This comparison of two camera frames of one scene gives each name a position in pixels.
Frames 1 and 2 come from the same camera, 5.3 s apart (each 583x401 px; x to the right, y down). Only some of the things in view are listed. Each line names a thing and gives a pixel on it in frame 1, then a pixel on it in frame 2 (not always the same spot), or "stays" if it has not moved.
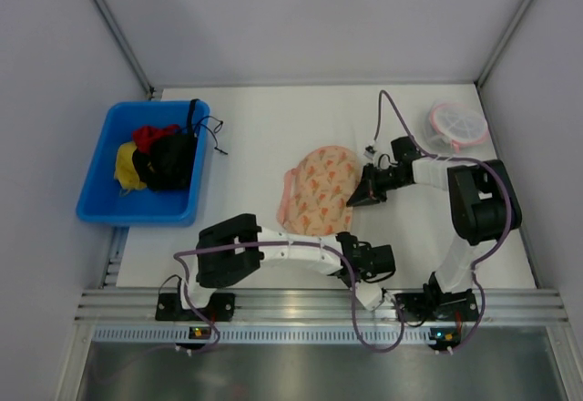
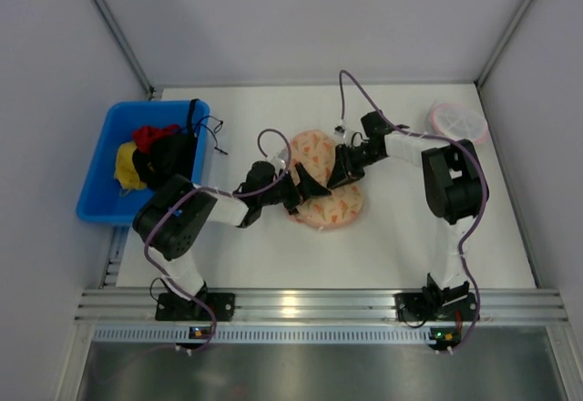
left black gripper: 380,261 to 294,190
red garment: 144,136 stays
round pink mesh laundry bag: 453,125 stays
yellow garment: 126,170 stays
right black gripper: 373,182 to 345,164
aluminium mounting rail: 321,306 stays
